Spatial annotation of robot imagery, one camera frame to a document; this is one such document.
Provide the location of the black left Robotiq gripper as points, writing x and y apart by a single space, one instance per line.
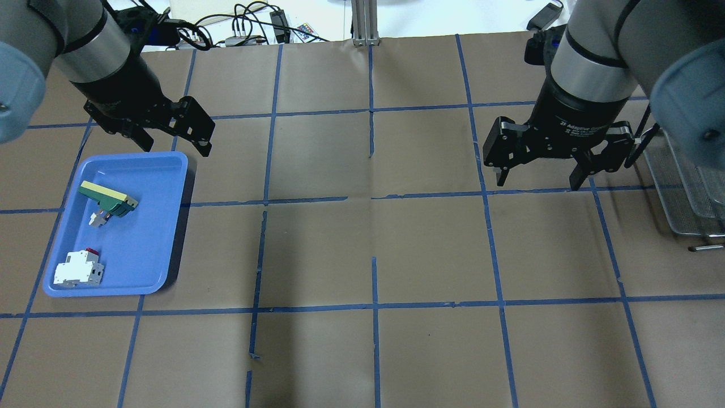
120 93

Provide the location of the green yellow terminal block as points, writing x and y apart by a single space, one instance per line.
110 201

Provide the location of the blue plastic tray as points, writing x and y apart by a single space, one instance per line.
136 249

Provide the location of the aluminium frame post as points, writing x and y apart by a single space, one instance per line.
365 23

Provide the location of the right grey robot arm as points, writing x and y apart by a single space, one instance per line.
672 50

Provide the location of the silver wire mesh shelf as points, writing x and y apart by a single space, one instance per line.
691 197

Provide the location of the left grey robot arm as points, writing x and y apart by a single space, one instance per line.
99 50

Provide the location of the black power adapter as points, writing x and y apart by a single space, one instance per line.
546 16

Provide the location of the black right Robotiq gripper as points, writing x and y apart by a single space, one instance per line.
578 113

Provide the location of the white circuit breaker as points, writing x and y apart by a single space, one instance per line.
81 267

